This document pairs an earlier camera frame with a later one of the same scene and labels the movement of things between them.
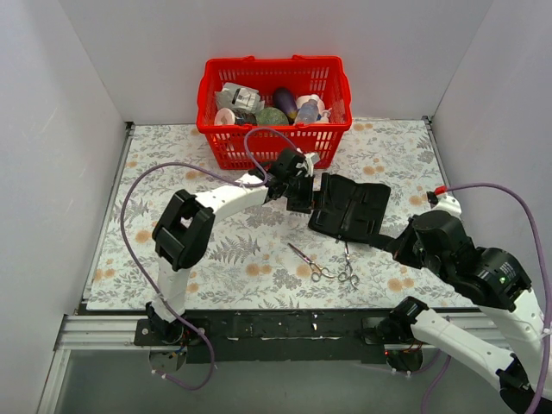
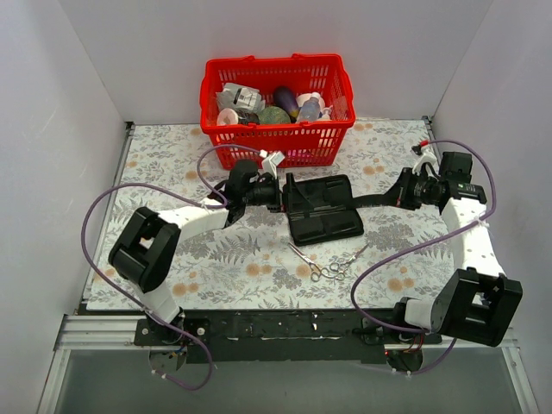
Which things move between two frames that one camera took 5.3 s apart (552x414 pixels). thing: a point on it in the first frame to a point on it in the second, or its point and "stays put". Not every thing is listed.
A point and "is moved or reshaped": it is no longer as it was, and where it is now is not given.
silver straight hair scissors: (348, 273) is moved or reshaped
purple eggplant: (284, 98) stays put
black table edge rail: (266, 335) stays put
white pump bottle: (325, 118) stays put
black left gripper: (299, 195) to (280, 194)
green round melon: (271, 116) stays put
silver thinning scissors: (318, 271) stays put
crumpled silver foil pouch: (238, 97) stays put
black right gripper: (401, 247) to (399, 194)
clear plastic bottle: (308, 113) stays put
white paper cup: (224, 117) stays put
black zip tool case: (351, 211) is moved or reshaped
